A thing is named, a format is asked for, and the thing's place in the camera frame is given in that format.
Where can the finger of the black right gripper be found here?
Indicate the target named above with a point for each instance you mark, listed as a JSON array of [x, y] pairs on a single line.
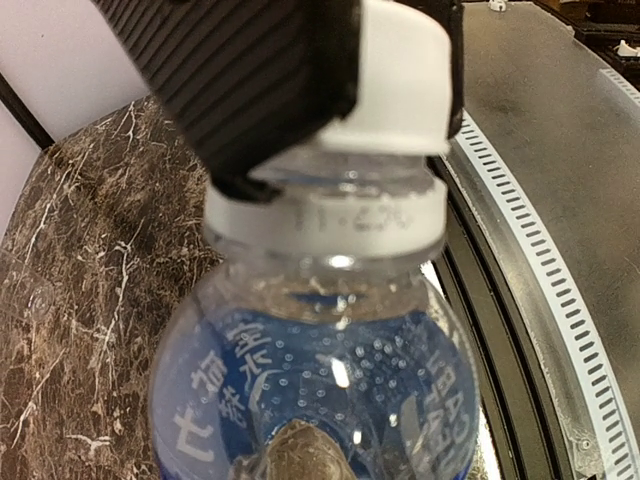
[[453, 24], [243, 80]]

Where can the blue white bottle cap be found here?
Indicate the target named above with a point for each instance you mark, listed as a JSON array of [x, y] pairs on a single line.
[[405, 87]]

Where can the blue label Pocari Sweat bottle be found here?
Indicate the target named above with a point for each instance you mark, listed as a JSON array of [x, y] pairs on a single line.
[[319, 349]]

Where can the black right corner post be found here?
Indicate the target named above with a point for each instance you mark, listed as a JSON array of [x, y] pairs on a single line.
[[22, 114]]

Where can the white slotted cable duct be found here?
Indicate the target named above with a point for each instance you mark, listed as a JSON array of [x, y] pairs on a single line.
[[549, 163]]

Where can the black curved front rail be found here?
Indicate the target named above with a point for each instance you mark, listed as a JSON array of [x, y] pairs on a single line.
[[521, 418]]

